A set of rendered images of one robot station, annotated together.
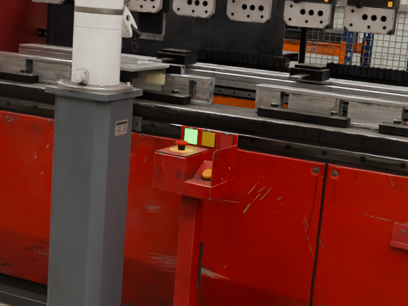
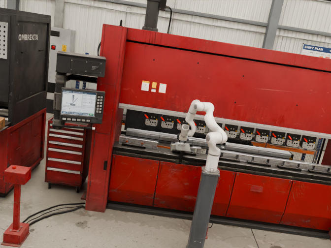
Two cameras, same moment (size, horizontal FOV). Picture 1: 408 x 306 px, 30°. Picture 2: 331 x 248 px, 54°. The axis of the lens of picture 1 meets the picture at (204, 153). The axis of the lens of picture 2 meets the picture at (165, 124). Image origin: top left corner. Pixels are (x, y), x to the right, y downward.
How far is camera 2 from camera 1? 2.48 m
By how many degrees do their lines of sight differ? 24
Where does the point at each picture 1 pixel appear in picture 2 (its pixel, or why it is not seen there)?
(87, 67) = (213, 168)
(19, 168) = (142, 174)
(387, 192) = (250, 178)
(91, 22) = (215, 158)
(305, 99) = (227, 154)
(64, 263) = (202, 212)
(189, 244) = not seen: hidden behind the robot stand
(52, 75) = (150, 145)
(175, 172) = not seen: hidden behind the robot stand
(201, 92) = (198, 151)
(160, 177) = not seen: hidden behind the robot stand
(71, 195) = (206, 197)
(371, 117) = (244, 159)
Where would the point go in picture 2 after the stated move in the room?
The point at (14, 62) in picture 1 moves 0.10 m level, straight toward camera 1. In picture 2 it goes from (137, 141) to (141, 144)
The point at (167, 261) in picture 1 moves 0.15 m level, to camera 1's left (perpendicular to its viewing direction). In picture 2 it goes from (189, 197) to (179, 198)
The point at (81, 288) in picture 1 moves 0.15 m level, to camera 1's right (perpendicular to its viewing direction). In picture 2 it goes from (206, 217) to (218, 216)
